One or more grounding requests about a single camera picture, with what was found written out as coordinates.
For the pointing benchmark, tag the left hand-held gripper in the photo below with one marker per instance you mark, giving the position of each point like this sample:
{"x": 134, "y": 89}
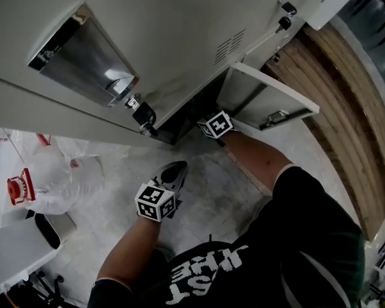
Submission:
{"x": 154, "y": 202}

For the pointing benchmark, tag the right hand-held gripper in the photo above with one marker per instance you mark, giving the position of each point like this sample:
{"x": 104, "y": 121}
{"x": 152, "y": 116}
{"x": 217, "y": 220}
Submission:
{"x": 216, "y": 125}

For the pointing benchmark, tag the grey metal locker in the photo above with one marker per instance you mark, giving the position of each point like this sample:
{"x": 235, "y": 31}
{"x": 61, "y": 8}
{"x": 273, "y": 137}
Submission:
{"x": 179, "y": 27}

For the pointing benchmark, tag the person's left forearm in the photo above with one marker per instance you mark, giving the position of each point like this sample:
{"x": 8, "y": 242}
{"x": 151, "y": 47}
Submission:
{"x": 128, "y": 255}

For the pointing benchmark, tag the person's right forearm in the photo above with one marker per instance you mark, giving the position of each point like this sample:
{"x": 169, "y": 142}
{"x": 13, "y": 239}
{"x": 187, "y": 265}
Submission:
{"x": 260, "y": 159}

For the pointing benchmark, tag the small white trash bin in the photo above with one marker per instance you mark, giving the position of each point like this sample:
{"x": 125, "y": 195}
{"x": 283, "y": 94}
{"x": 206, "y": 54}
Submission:
{"x": 56, "y": 229}

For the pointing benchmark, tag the wooden steps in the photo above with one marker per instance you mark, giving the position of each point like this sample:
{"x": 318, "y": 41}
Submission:
{"x": 346, "y": 124}

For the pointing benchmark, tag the person's dark green printed shirt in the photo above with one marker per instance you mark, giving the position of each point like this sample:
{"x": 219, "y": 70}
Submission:
{"x": 308, "y": 236}

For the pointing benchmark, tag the black office chair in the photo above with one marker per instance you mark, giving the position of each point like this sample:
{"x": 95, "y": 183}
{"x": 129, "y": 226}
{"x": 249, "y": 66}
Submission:
{"x": 48, "y": 290}

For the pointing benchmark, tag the white cabinet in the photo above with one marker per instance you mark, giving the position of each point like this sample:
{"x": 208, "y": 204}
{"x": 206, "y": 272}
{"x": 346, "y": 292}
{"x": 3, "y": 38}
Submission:
{"x": 337, "y": 2}

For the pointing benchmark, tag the white cardboard box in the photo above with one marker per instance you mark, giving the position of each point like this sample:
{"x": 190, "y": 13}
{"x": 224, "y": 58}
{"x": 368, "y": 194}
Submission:
{"x": 16, "y": 255}

